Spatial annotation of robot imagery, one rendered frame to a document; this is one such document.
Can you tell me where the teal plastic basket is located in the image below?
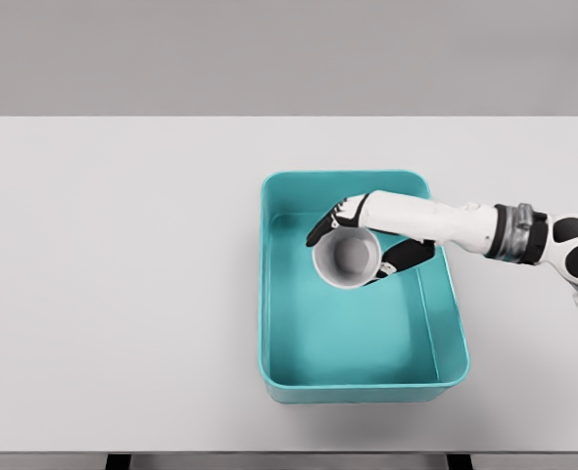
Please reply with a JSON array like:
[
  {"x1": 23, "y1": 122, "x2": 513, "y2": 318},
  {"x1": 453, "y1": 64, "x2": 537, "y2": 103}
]
[{"x1": 257, "y1": 168, "x2": 471, "y2": 405}]

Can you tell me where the white paper cup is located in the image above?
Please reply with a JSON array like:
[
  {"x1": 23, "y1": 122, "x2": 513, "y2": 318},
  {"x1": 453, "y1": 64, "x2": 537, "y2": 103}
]
[{"x1": 312, "y1": 226, "x2": 383, "y2": 290}]

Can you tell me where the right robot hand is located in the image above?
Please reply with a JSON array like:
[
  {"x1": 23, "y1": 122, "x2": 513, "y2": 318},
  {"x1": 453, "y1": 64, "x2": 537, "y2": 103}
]
[{"x1": 306, "y1": 189, "x2": 444, "y2": 286}]

